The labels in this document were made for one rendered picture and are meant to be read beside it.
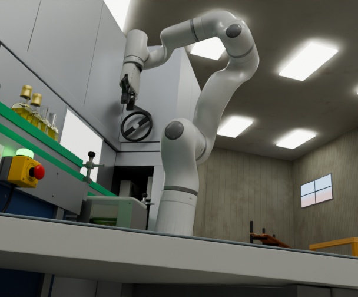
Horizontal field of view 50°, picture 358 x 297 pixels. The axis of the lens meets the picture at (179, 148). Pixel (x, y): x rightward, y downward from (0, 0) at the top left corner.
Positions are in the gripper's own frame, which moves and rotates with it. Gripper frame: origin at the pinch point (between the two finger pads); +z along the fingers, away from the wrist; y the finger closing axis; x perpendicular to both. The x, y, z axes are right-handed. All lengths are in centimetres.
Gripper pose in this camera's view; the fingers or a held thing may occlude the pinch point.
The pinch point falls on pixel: (128, 102)
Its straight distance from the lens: 149.2
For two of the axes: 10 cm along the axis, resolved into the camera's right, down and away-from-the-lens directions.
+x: 9.7, -0.1, -2.6
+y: -2.4, -3.6, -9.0
